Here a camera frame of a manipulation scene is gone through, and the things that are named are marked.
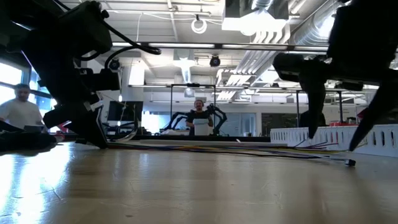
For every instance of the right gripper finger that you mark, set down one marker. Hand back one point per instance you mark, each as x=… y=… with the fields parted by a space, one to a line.
x=313 y=105
x=379 y=109

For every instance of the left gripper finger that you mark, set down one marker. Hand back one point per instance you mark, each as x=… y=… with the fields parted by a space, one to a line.
x=102 y=127
x=87 y=127

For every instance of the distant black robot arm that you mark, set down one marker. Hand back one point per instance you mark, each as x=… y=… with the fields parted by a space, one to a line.
x=219 y=113
x=175 y=114

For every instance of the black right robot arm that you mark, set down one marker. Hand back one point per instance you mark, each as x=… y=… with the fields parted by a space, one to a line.
x=367 y=12

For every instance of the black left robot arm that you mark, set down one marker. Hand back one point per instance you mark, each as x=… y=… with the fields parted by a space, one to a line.
x=46 y=37

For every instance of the person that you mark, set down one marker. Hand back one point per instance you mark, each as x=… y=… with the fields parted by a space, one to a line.
x=321 y=119
x=18 y=109
x=199 y=109

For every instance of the red bin rack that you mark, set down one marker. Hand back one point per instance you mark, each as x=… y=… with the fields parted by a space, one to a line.
x=63 y=127

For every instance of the black monitor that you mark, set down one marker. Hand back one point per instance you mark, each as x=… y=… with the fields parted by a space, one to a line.
x=124 y=110

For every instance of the clear safety glasses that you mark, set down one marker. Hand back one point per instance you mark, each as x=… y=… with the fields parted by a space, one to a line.
x=130 y=135

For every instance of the hanging light bulb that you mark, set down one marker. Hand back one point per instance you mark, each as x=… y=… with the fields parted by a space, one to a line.
x=120 y=98

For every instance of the white plastic bin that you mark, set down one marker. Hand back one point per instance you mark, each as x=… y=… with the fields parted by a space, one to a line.
x=201 y=127

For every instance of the white air diffuser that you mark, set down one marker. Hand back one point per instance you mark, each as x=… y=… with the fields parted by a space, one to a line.
x=255 y=25

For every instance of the long ceiling light strip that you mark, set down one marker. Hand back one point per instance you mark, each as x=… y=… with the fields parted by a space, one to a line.
x=180 y=45

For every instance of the black frame stand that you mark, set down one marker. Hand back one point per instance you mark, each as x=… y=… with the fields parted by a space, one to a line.
x=340 y=105
x=192 y=84

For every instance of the black ceiling camera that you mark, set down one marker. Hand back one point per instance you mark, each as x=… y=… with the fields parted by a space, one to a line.
x=114 y=64
x=342 y=85
x=214 y=61

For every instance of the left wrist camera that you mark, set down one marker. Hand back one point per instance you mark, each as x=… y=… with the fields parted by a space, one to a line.
x=109 y=79

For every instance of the silver round ventilation duct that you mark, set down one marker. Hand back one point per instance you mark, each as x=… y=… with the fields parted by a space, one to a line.
x=314 y=28

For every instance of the black aluminium table frame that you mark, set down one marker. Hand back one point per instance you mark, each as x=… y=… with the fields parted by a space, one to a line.
x=242 y=137

